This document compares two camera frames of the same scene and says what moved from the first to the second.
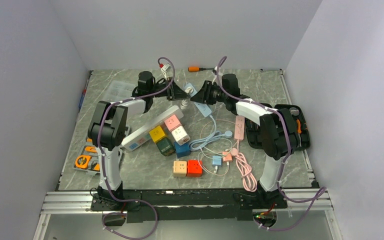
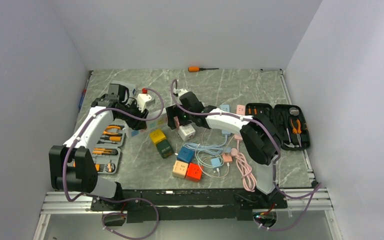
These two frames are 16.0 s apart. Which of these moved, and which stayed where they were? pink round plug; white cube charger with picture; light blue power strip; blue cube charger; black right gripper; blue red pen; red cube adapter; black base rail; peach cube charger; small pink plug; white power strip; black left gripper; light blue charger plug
Moved: white power strip; black left gripper; white cube charger with picture; blue cube charger; light blue power strip; black right gripper
Stayed: pink round plug; black base rail; small pink plug; peach cube charger; red cube adapter; blue red pen; light blue charger plug
